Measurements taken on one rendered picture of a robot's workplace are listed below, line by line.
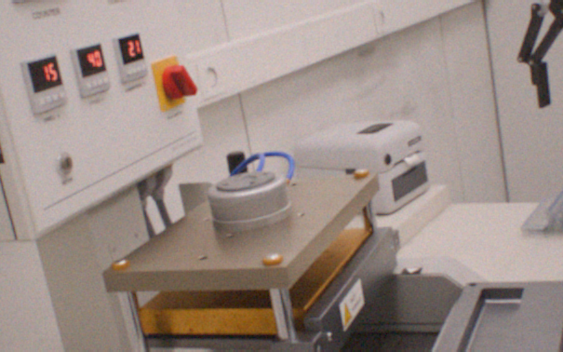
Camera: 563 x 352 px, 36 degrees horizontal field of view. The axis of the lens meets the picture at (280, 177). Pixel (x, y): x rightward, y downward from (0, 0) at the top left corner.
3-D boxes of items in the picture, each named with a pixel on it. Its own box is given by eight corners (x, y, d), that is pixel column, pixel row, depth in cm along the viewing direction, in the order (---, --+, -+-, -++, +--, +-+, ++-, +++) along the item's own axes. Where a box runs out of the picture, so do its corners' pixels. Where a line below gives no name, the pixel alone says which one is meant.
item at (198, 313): (146, 348, 81) (124, 254, 79) (243, 261, 101) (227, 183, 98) (315, 350, 74) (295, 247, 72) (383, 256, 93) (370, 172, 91)
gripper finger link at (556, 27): (569, 11, 129) (562, 6, 129) (529, 69, 136) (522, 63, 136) (581, 6, 131) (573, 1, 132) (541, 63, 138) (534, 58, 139)
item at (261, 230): (68, 363, 81) (33, 234, 78) (213, 246, 108) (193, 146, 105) (304, 369, 71) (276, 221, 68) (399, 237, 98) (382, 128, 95)
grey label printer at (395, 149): (301, 213, 195) (287, 142, 192) (347, 187, 210) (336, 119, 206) (394, 217, 180) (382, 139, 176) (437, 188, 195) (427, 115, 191)
